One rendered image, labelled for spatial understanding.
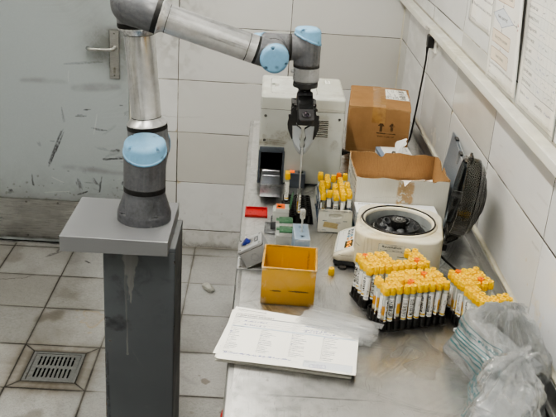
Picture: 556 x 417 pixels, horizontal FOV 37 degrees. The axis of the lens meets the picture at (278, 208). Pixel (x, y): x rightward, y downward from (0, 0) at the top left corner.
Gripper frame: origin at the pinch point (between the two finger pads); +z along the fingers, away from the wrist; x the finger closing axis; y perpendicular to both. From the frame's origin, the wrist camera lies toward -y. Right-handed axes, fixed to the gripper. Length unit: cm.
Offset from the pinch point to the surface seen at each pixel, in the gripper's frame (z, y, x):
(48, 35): 2, 156, 111
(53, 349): 108, 58, 92
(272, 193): 18.6, 12.4, 7.6
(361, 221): 10.5, -25.7, -15.6
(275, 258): 15.5, -40.0, 7.4
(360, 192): 12.4, 0.2, -18.2
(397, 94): 5, 86, -41
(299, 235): 11.8, -33.3, 1.1
